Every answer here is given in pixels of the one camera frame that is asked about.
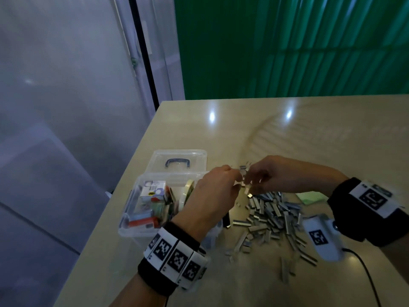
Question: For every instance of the small white staple box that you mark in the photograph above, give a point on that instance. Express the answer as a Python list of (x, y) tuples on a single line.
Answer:
[(153, 188)]

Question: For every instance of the transparent storage box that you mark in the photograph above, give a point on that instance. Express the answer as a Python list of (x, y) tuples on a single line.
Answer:
[(131, 230)]

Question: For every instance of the red stapler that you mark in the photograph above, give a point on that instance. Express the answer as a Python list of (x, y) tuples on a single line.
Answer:
[(142, 222)]

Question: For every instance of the person's right forearm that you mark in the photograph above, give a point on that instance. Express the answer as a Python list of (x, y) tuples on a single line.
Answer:
[(397, 259)]

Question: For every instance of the transparent box lid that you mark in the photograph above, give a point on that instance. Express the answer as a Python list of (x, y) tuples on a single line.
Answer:
[(185, 156)]

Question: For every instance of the black marker wristband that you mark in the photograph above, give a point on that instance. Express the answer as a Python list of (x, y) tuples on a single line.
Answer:
[(171, 259), (370, 211)]

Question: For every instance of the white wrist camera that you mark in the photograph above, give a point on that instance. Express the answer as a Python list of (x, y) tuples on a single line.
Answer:
[(323, 238)]

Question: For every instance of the person's left hand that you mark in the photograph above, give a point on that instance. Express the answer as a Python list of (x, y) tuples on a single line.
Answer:
[(208, 198)]

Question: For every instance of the pile of metal staple strips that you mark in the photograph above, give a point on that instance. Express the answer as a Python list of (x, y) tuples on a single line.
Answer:
[(275, 217)]

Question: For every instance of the green curtain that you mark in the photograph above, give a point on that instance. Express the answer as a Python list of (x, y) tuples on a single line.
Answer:
[(294, 44)]

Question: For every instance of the green sticky note pad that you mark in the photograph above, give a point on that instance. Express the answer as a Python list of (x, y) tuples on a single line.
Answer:
[(312, 197)]

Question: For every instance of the black window post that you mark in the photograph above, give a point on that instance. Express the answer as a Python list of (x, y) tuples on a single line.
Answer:
[(144, 54)]

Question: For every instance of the person's right hand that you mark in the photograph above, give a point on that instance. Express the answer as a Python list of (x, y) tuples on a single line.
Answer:
[(291, 175)]

